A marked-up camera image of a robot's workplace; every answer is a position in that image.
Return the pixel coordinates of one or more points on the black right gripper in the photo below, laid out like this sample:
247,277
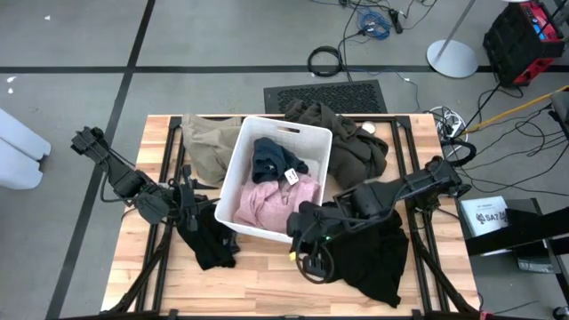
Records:
313,226

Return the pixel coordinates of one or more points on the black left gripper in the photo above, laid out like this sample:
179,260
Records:
189,200

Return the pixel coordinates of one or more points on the white plastic laundry basket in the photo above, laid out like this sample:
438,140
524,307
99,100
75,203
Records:
238,178

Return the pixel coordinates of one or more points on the khaki garment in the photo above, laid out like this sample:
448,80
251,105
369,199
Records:
209,146

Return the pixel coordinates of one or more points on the pink garment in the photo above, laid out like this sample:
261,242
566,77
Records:
271,202

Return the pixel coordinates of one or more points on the small black garment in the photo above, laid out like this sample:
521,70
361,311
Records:
209,244

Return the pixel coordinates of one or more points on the large black garment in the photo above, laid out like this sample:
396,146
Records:
373,262

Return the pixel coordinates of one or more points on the navy garment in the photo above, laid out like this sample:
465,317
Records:
269,160

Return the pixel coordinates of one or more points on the dark olive hoodie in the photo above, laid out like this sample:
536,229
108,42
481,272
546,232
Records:
355,155

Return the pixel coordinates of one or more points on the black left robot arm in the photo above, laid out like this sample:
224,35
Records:
122,178

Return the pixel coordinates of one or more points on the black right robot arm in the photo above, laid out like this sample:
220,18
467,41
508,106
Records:
400,186

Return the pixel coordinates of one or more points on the white clothing tag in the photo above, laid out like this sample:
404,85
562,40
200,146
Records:
291,176

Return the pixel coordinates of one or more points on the tape roll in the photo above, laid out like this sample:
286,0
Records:
368,128

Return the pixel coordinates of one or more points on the black floor mat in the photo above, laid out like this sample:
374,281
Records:
338,95

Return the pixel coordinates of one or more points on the white power strip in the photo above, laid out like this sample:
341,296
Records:
449,125

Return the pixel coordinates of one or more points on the white printed box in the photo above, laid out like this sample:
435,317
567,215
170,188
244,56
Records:
484,213

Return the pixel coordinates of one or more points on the white plastic panel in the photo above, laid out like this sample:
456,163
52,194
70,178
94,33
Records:
18,171
22,138

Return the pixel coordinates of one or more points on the black side stand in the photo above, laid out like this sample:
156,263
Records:
524,231

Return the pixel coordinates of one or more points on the grey round-base stand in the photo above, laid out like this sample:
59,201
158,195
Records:
453,60

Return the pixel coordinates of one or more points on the black power adapter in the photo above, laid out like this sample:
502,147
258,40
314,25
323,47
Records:
395,21

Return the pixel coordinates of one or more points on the red and black equipment case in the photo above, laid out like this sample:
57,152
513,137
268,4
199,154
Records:
511,44

